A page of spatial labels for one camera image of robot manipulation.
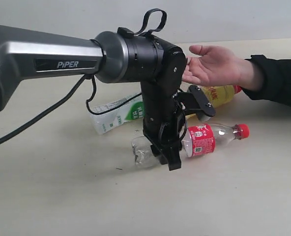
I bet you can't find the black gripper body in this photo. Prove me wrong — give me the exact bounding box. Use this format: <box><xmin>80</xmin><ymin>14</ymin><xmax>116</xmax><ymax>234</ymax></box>
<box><xmin>141</xmin><ymin>81</ymin><xmax>185</xmax><ymax>148</ymax></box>

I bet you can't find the clear cola bottle red label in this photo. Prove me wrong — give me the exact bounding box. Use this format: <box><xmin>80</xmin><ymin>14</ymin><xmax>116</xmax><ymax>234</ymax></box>
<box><xmin>131</xmin><ymin>123</ymin><xmax>250</xmax><ymax>168</ymax></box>

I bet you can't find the green white yogurt bottle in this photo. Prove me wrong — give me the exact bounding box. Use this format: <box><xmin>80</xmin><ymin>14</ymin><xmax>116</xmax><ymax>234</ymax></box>
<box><xmin>89</xmin><ymin>93</ymin><xmax>145</xmax><ymax>134</ymax></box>

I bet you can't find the black sleeved forearm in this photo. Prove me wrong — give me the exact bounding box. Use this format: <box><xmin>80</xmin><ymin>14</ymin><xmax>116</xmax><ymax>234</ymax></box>
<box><xmin>242</xmin><ymin>55</ymin><xmax>291</xmax><ymax>107</ymax></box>

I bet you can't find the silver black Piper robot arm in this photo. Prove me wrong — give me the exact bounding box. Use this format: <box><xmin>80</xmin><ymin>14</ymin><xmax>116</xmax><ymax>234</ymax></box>
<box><xmin>0</xmin><ymin>25</ymin><xmax>186</xmax><ymax>170</ymax></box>

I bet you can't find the yellow juice bottle red cap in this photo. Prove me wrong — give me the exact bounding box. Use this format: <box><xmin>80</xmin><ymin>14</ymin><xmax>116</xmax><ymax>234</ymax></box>
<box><xmin>187</xmin><ymin>85</ymin><xmax>242</xmax><ymax>109</ymax></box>

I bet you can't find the person's open bare hand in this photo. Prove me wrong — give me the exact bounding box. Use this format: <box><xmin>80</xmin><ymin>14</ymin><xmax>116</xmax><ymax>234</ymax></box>
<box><xmin>182</xmin><ymin>45</ymin><xmax>263</xmax><ymax>91</ymax></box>

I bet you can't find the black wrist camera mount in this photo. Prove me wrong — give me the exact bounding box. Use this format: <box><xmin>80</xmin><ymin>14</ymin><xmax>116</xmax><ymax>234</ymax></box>
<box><xmin>174</xmin><ymin>85</ymin><xmax>216</xmax><ymax>121</ymax></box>

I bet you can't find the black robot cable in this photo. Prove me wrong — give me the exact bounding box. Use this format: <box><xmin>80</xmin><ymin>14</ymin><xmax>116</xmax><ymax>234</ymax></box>
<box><xmin>0</xmin><ymin>8</ymin><xmax>168</xmax><ymax>150</ymax></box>

